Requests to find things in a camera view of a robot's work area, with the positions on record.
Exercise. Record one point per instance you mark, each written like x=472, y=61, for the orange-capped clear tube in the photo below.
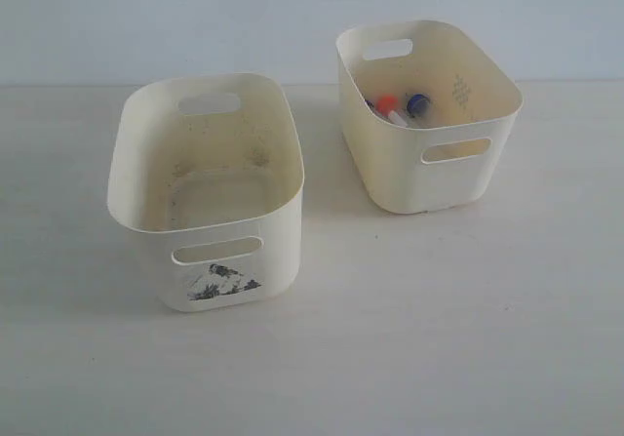
x=387, y=106

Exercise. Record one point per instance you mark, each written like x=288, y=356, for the cream plastic bin with sticker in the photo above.
x=207, y=179

